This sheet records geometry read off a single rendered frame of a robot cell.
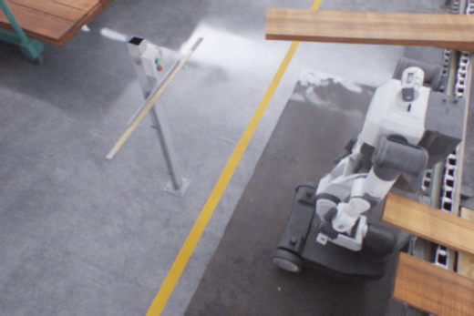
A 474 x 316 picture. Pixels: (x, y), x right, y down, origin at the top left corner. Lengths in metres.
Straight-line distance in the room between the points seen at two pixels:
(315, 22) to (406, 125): 1.30
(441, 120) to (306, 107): 1.89
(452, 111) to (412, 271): 0.65
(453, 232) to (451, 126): 0.56
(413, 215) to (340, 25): 1.29
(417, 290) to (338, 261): 0.78
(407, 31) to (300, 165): 1.15
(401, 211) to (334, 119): 1.53
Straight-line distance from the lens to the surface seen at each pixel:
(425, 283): 1.68
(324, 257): 2.34
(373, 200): 1.47
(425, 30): 2.64
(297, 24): 2.46
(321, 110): 3.19
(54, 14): 3.60
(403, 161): 1.28
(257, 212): 2.58
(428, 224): 1.79
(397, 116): 1.38
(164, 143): 2.23
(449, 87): 2.47
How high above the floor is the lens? 2.34
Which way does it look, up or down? 55 degrees down
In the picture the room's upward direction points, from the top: 1 degrees clockwise
